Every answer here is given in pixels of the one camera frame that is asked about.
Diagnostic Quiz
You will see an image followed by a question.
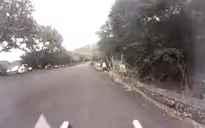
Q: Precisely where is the white vehicle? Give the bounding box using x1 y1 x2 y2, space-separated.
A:
93 61 108 72

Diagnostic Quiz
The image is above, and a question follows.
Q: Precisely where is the distant hillside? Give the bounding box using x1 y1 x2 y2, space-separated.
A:
69 43 103 63

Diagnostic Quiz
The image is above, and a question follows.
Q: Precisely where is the grey asphalt road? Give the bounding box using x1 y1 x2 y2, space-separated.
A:
0 63 204 128

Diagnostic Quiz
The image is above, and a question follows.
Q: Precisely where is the dense dark wood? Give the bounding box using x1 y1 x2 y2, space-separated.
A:
95 0 205 101

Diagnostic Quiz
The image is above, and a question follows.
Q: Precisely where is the leaf-strewn road verge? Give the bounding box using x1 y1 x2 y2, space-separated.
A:
103 68 205 128

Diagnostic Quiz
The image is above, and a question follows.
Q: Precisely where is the row of trees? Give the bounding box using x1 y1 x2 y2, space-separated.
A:
0 0 78 73

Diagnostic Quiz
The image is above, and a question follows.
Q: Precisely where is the row of parked cars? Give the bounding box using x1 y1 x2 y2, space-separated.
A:
0 61 78 77

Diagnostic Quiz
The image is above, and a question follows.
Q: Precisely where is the pale triangular robot's own part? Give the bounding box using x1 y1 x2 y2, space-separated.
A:
34 113 52 128

